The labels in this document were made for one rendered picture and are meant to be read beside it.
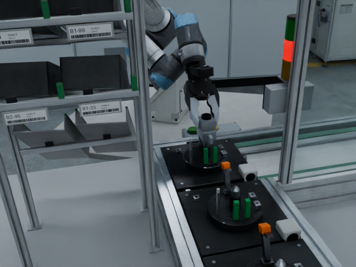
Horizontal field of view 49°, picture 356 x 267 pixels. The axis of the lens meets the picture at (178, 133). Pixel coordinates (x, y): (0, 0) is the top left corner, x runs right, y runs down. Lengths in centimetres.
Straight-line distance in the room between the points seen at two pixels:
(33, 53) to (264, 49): 240
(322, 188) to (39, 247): 81
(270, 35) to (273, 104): 332
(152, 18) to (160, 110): 38
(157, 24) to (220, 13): 254
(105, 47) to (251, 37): 152
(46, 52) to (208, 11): 169
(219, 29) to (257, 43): 45
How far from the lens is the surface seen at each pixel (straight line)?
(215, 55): 425
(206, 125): 112
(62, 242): 115
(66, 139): 105
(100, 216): 120
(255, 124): 169
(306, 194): 121
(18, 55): 434
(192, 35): 122
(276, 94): 103
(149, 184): 94
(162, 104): 167
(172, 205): 106
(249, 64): 437
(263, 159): 134
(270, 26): 432
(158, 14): 161
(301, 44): 98
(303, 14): 96
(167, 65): 131
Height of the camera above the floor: 161
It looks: 28 degrees down
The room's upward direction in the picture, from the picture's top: 2 degrees counter-clockwise
